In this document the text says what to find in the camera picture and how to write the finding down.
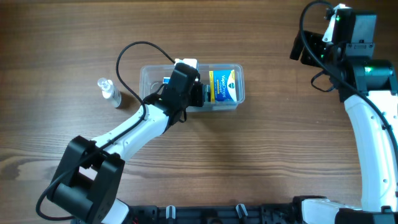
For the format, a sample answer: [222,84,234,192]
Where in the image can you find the clear plastic container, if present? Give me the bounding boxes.
[139,63,245,113]

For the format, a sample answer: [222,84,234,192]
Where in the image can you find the blue VapoDrops box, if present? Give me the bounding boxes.
[209,70,237,103]

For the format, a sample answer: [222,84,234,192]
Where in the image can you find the white Panadol box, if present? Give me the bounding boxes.
[163,77,170,84]

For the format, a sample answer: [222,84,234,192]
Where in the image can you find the white spray bottle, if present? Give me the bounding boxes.
[97,78,122,108]

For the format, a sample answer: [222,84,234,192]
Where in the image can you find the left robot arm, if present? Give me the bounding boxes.
[41,82,210,223]

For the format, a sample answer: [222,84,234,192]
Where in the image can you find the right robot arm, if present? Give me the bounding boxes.
[290,30,397,223]

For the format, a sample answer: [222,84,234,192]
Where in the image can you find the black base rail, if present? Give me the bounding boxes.
[70,203,299,224]

